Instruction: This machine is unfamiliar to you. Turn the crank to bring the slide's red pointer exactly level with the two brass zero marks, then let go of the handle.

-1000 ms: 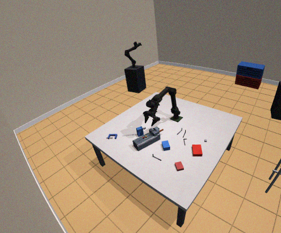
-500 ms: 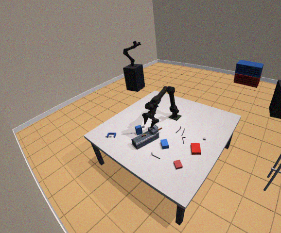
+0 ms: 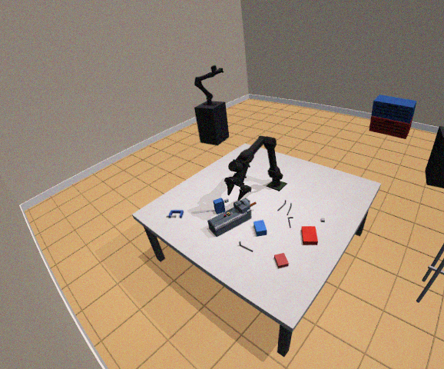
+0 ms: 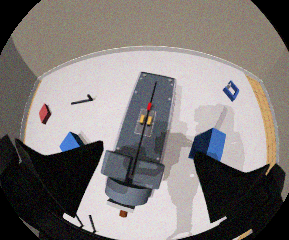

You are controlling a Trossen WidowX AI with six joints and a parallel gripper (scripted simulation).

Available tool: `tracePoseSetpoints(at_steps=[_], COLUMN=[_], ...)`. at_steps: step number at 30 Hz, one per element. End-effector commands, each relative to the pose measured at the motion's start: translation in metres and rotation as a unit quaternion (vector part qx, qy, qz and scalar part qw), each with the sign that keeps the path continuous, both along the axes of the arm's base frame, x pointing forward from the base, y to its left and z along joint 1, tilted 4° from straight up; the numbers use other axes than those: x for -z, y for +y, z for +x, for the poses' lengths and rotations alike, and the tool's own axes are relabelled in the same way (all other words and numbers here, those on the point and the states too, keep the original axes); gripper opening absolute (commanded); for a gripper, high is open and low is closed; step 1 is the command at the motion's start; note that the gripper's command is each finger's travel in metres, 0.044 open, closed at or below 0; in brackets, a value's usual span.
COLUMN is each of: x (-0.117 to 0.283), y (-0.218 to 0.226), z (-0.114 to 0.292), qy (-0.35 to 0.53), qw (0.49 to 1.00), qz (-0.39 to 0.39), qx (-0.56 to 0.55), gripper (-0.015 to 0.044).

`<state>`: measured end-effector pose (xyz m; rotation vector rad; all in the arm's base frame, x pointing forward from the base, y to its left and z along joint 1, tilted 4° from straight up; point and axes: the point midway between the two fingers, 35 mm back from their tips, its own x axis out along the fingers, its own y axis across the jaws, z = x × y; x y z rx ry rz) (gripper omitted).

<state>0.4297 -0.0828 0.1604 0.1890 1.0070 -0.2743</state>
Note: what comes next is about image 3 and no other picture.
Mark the blue rectangular block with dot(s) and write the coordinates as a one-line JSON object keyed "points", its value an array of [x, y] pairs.
{"points": [[219, 205]]}

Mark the red rectangular block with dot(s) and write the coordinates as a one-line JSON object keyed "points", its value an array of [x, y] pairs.
{"points": [[309, 235], [281, 260]]}

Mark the blue cube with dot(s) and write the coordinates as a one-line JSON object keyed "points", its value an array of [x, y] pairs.
{"points": [[260, 228]]}

